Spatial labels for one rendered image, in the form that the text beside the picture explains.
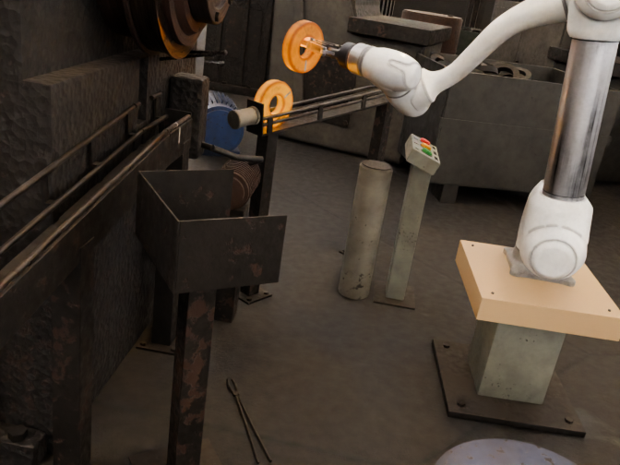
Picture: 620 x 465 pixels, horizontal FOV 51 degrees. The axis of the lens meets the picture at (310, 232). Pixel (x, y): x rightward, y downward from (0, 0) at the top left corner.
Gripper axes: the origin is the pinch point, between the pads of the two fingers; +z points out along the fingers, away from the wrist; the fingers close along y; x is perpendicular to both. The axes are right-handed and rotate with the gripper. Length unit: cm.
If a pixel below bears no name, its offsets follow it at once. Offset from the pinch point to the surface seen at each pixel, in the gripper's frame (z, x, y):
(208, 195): -40, -24, -68
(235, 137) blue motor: 128, -84, 101
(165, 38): -11, 3, -61
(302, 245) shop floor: 24, -94, 49
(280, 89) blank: 7.5, -16.9, 0.6
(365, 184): -15, -46, 28
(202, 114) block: 6.5, -23.0, -31.6
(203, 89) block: 6.7, -15.3, -32.2
